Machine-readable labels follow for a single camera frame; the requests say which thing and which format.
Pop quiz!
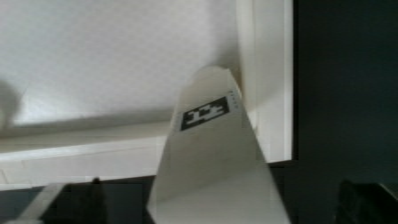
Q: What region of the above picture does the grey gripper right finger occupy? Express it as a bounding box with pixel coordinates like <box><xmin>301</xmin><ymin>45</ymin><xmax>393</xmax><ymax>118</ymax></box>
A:
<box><xmin>334</xmin><ymin>180</ymin><xmax>398</xmax><ymax>224</ymax></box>

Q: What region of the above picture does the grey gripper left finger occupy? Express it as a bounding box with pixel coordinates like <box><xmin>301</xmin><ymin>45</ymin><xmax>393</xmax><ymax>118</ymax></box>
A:
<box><xmin>11</xmin><ymin>178</ymin><xmax>105</xmax><ymax>224</ymax></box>

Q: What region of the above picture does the white desk leg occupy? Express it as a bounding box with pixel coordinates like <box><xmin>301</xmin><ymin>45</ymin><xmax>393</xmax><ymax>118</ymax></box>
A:
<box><xmin>148</xmin><ymin>66</ymin><xmax>292</xmax><ymax>224</ymax></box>

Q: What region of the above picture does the white desk top tray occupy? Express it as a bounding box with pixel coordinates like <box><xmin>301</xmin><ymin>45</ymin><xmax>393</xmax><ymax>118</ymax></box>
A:
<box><xmin>0</xmin><ymin>0</ymin><xmax>244</xmax><ymax>137</ymax></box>

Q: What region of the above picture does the white front fence bar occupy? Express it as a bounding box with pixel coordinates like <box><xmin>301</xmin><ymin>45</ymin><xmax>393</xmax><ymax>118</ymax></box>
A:
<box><xmin>0</xmin><ymin>136</ymin><xmax>165</xmax><ymax>191</ymax></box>

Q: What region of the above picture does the white fence bar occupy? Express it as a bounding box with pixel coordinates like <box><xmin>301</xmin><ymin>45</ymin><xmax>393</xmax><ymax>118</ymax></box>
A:
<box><xmin>0</xmin><ymin>136</ymin><xmax>165</xmax><ymax>191</ymax></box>
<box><xmin>254</xmin><ymin>0</ymin><xmax>293</xmax><ymax>162</ymax></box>

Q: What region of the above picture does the white right fence bar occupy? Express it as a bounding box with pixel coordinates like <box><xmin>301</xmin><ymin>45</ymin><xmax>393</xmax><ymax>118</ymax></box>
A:
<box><xmin>254</xmin><ymin>0</ymin><xmax>293</xmax><ymax>162</ymax></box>

